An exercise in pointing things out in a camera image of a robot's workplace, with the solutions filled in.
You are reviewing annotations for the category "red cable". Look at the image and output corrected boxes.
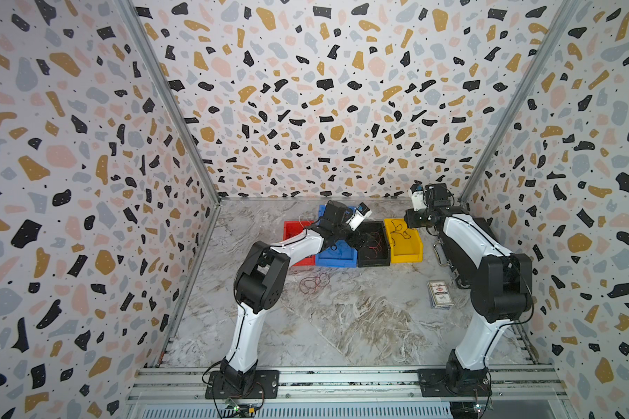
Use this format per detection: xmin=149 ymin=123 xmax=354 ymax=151
xmin=363 ymin=230 xmax=387 ymax=252
xmin=298 ymin=271 xmax=332 ymax=295

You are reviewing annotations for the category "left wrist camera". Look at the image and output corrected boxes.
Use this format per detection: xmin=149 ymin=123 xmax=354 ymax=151
xmin=347 ymin=203 xmax=372 ymax=231

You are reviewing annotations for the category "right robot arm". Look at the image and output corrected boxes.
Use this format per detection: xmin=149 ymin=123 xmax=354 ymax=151
xmin=404 ymin=183 xmax=533 ymax=396

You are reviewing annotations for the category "black plastic bin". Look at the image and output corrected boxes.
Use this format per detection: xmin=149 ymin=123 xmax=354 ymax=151
xmin=357 ymin=220 xmax=391 ymax=268

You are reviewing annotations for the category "yellow plastic bin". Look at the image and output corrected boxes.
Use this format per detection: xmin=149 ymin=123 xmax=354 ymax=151
xmin=384 ymin=218 xmax=424 ymax=265

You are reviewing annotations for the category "red plastic bin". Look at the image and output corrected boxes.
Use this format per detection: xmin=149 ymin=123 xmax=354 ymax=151
xmin=283 ymin=220 xmax=316 ymax=267

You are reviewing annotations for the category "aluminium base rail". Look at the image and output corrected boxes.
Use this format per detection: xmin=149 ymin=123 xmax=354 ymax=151
xmin=125 ymin=365 xmax=578 ymax=418

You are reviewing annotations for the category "blue plastic bin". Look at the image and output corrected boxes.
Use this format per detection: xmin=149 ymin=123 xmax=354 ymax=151
xmin=310 ymin=201 xmax=357 ymax=268

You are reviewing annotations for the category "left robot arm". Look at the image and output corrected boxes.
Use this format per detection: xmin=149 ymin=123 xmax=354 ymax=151
xmin=204 ymin=201 xmax=372 ymax=401

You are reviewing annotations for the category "red cable in black bin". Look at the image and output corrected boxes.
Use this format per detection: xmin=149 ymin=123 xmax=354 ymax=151
xmin=363 ymin=230 xmax=387 ymax=252

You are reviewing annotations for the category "black briefcase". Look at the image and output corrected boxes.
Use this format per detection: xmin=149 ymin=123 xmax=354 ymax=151
xmin=438 ymin=214 xmax=510 ymax=289

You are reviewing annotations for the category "blue playing card box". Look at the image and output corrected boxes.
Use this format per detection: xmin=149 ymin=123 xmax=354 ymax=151
xmin=428 ymin=280 xmax=454 ymax=309

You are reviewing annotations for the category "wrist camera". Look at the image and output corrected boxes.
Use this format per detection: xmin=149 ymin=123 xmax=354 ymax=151
xmin=410 ymin=183 xmax=426 ymax=211
xmin=347 ymin=203 xmax=372 ymax=231

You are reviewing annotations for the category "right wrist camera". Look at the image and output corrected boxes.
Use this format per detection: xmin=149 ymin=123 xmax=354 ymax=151
xmin=410 ymin=183 xmax=426 ymax=211

